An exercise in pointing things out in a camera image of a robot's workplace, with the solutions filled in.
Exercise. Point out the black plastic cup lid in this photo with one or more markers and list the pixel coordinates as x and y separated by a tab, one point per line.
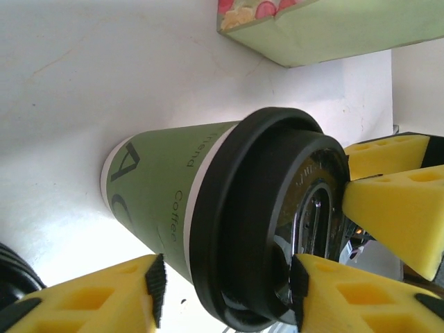
14	263
249	194
21	288

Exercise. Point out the floral paper gift bag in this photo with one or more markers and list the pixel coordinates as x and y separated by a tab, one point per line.
329	31

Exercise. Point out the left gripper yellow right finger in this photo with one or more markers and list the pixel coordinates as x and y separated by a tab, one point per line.
364	305

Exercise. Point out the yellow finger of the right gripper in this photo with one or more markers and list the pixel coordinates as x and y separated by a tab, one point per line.
388	156
399	215

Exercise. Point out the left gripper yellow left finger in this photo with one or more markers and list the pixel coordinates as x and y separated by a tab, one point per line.
86	305

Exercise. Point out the green paper coffee cup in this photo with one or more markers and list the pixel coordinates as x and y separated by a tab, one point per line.
152	180

